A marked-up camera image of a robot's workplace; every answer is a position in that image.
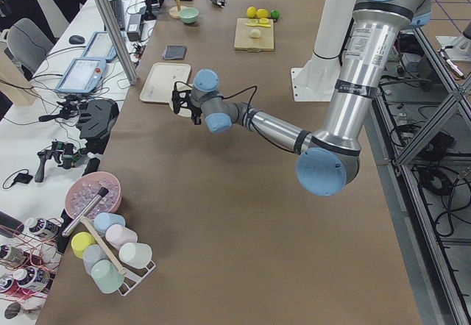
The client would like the blue teach pendant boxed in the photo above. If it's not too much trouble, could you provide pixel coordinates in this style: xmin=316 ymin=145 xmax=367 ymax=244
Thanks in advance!
xmin=54 ymin=57 xmax=107 ymax=94
xmin=82 ymin=31 xmax=117 ymax=62

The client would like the pink cup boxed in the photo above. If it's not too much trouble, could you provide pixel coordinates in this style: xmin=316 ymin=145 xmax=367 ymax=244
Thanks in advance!
xmin=105 ymin=224 xmax=138 ymax=250

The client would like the black foot pedal device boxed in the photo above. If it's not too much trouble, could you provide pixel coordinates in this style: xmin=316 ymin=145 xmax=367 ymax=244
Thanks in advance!
xmin=76 ymin=99 xmax=119 ymax=154

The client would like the metal scoop with black tip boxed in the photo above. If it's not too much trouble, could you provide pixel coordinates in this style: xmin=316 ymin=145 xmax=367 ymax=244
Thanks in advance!
xmin=61 ymin=187 xmax=109 ymax=238

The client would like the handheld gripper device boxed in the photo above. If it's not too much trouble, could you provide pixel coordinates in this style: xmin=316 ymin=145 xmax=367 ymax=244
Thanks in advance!
xmin=38 ymin=95 xmax=88 ymax=122
xmin=35 ymin=140 xmax=88 ymax=182

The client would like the yellow cup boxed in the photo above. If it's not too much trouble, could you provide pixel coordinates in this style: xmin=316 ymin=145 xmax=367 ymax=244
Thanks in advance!
xmin=71 ymin=232 xmax=96 ymax=259

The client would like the black computer mouse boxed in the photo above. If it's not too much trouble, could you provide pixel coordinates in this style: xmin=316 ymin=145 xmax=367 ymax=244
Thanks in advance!
xmin=68 ymin=35 xmax=85 ymax=45

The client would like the cream round plate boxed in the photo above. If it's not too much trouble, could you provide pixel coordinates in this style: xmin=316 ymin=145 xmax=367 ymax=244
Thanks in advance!
xmin=169 ymin=97 xmax=192 ymax=118

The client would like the aluminium frame post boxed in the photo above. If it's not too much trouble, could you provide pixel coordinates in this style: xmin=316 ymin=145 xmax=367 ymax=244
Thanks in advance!
xmin=95 ymin=0 xmax=138 ymax=85

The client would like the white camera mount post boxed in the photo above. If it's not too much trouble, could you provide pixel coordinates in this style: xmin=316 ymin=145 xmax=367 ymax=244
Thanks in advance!
xmin=291 ymin=0 xmax=356 ymax=102

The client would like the mint green bowl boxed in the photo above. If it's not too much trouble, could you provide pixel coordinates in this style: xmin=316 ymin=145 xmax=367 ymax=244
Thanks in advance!
xmin=178 ymin=7 xmax=199 ymax=24

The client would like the black keyboard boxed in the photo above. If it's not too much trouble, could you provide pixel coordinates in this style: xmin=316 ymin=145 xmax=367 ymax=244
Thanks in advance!
xmin=109 ymin=0 xmax=126 ymax=31

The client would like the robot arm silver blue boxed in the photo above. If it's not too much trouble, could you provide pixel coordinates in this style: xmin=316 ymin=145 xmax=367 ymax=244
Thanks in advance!
xmin=171 ymin=0 xmax=431 ymax=196

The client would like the grey cup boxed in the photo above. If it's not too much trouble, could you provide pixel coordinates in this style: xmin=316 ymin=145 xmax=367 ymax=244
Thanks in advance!
xmin=82 ymin=244 xmax=108 ymax=276

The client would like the grey folded cloth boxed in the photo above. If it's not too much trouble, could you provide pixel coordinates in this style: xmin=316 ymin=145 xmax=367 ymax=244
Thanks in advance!
xmin=162 ymin=45 xmax=187 ymax=60

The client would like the yellow plastic knife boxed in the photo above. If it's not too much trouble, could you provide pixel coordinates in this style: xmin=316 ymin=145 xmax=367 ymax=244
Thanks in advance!
xmin=244 ymin=22 xmax=272 ymax=28

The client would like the whole yellow lemon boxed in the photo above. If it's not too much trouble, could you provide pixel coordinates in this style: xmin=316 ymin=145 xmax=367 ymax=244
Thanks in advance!
xmin=255 ymin=8 xmax=270 ymax=19
xmin=246 ymin=7 xmax=257 ymax=18

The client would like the pink bowl of ice cubes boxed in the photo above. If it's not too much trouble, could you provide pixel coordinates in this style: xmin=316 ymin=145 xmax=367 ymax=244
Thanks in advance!
xmin=65 ymin=171 xmax=122 ymax=219

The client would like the wooden rack handle rod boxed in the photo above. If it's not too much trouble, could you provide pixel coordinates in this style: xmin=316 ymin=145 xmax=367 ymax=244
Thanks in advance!
xmin=80 ymin=217 xmax=126 ymax=275

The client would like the blue teach pendant near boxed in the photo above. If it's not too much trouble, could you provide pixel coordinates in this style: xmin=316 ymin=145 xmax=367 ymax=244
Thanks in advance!
xmin=54 ymin=57 xmax=107 ymax=94

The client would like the mint green cup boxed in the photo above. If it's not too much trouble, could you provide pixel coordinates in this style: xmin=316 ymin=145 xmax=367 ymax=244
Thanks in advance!
xmin=91 ymin=260 xmax=124 ymax=294

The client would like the white steamed bun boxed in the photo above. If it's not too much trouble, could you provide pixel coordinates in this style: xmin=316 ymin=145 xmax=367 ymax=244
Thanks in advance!
xmin=249 ymin=29 xmax=261 ymax=39

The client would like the wooden cutting board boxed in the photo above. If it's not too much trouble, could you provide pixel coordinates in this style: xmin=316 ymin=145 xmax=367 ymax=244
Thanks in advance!
xmin=234 ymin=18 xmax=275 ymax=51

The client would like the white wire cup rack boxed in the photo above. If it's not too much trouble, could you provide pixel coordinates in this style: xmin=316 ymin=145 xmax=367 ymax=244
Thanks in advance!
xmin=118 ymin=260 xmax=157 ymax=296

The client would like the blue teach pendant far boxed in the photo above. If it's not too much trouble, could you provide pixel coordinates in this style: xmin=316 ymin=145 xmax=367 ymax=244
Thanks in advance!
xmin=82 ymin=31 xmax=117 ymax=62

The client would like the green lime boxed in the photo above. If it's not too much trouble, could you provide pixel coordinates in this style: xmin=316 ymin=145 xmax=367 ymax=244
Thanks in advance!
xmin=270 ymin=10 xmax=280 ymax=22

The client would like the cream rectangular tray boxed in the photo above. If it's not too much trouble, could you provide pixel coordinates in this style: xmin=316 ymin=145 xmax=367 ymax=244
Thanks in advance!
xmin=139 ymin=62 xmax=191 ymax=104

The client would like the white cup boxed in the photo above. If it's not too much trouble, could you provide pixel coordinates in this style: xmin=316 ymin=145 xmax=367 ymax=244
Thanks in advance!
xmin=118 ymin=243 xmax=152 ymax=269

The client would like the grey office chair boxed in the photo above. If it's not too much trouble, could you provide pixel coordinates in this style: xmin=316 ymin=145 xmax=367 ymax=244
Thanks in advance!
xmin=6 ymin=18 xmax=54 ymax=73

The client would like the blue cup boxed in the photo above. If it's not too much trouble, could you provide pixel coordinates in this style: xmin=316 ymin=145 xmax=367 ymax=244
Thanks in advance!
xmin=93 ymin=212 xmax=126 ymax=236

